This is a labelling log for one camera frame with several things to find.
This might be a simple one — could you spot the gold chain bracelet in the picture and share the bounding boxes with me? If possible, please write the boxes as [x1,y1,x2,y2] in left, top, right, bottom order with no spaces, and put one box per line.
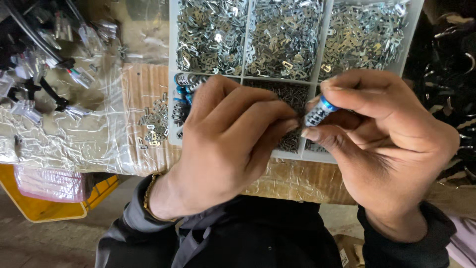
[143,172,179,223]

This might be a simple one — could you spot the small brown cardboard box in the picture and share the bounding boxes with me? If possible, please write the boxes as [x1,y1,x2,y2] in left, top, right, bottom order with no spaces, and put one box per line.
[333,234,367,268]

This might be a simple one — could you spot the white plastic compartment tray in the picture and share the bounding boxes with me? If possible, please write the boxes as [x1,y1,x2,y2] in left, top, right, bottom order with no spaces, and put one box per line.
[168,0,425,165]

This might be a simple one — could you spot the person's left hand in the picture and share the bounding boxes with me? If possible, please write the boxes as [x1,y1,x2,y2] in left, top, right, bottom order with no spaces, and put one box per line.
[150,74,300,221]

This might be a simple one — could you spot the pink plastic bag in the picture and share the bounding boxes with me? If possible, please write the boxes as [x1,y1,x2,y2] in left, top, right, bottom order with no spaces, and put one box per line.
[14,165,89,204]

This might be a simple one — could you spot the small scatter of metal plates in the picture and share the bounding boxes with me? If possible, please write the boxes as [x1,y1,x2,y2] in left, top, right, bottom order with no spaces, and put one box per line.
[136,92,170,150]

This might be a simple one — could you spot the heap of black metal parts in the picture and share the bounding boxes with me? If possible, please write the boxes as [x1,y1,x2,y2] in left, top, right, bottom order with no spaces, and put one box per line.
[403,0,476,188]

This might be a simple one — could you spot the pale pink cloth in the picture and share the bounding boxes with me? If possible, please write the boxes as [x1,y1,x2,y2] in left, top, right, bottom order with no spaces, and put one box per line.
[446,215,476,268]

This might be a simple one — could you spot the heap of small dark pins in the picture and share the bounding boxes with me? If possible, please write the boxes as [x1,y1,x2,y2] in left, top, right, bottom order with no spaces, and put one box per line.
[243,79,312,154]

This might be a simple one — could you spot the group of blue-capped cylinders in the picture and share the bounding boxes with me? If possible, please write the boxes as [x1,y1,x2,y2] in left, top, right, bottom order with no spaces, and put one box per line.
[172,72,209,140]

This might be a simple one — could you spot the clear plastic sheet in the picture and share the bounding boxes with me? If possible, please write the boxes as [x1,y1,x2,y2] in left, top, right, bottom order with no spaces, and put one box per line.
[0,0,172,176]

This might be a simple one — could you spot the yellow plastic crate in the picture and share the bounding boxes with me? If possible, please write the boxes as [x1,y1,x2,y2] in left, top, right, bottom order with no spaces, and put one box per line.
[0,164,120,223]

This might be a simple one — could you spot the person's black jacket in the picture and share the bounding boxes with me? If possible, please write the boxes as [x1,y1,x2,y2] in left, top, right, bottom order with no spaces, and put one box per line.
[95,194,343,268]

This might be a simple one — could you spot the blue-capped silver lock cylinder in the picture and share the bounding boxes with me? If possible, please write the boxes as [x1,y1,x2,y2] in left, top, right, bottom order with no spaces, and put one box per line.
[304,96,340,127]

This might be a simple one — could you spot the heap of silver metal plates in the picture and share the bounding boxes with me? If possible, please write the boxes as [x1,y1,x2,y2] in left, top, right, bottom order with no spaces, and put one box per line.
[176,0,249,76]
[245,0,325,81]
[319,0,410,81]

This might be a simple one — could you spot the person's right hand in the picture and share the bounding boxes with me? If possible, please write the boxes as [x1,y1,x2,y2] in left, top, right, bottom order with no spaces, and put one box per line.
[300,69,462,228]

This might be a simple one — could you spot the heap of bagged black cables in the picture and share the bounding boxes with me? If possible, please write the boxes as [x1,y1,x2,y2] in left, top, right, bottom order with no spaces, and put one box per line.
[0,0,129,125]

